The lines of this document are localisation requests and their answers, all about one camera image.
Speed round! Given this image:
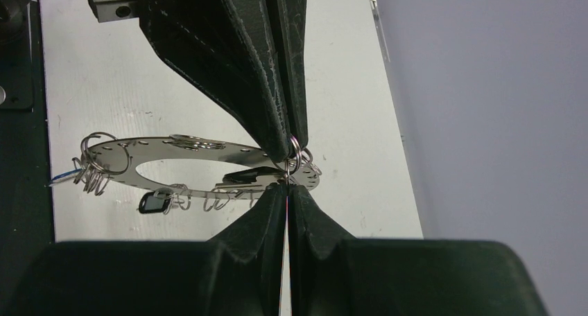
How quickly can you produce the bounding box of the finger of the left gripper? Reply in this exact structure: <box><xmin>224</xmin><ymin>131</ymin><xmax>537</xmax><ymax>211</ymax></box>
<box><xmin>83</xmin><ymin>0</ymin><xmax>293</xmax><ymax>164</ymax></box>
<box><xmin>266</xmin><ymin>0</ymin><xmax>309</xmax><ymax>148</ymax></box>

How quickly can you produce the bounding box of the aluminium table frame rail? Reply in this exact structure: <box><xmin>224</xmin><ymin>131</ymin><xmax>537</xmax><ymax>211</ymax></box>
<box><xmin>370</xmin><ymin>0</ymin><xmax>390</xmax><ymax>63</ymax></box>

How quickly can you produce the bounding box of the key with black tag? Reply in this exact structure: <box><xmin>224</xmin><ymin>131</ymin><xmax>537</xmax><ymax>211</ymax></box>
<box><xmin>222</xmin><ymin>166</ymin><xmax>282</xmax><ymax>184</ymax></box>

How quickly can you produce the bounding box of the key with blue tag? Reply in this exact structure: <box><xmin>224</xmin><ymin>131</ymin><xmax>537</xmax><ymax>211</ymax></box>
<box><xmin>49</xmin><ymin>168</ymin><xmax>82</xmax><ymax>186</ymax></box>

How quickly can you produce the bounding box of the metal disc keyring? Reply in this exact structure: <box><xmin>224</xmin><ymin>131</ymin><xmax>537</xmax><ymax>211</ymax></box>
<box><xmin>72</xmin><ymin>132</ymin><xmax>322</xmax><ymax>212</ymax></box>

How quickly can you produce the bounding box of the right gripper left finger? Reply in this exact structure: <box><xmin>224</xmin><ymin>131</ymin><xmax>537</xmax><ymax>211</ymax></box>
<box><xmin>3</xmin><ymin>184</ymin><xmax>288</xmax><ymax>315</ymax></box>

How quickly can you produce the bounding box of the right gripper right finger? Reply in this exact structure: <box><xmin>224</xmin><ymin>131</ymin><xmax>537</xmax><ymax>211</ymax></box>
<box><xmin>288</xmin><ymin>186</ymin><xmax>548</xmax><ymax>315</ymax></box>

